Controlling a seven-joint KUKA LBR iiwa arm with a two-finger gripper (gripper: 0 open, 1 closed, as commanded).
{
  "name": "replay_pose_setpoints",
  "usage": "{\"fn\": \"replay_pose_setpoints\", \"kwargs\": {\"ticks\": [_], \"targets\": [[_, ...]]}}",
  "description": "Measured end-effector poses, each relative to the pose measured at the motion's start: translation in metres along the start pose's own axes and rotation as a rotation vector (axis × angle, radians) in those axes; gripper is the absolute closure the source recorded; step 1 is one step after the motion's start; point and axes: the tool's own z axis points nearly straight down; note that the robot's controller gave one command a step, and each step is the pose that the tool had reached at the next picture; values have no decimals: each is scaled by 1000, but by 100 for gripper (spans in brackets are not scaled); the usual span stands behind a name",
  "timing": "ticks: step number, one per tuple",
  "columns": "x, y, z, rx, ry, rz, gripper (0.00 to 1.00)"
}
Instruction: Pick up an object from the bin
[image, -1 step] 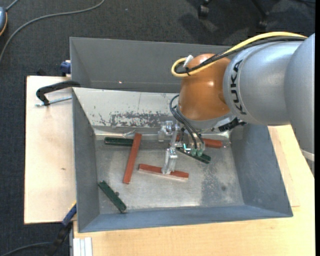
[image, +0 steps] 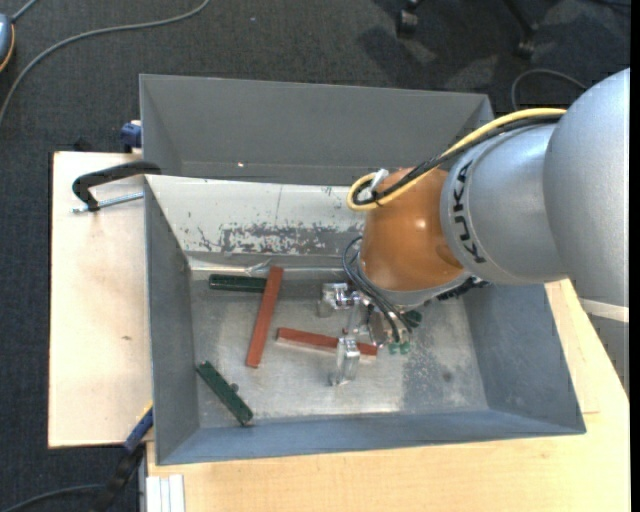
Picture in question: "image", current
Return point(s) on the pale wood flat board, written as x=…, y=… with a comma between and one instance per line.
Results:
x=95, y=310

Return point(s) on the red-brown flat block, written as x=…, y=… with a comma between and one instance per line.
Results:
x=264, y=320
x=305, y=340

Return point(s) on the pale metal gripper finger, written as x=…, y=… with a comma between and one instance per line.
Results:
x=334, y=296
x=347, y=361

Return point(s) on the grey metal bin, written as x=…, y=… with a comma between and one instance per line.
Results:
x=300, y=395

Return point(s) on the dark green flat block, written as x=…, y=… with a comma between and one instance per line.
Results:
x=225, y=395
x=236, y=282

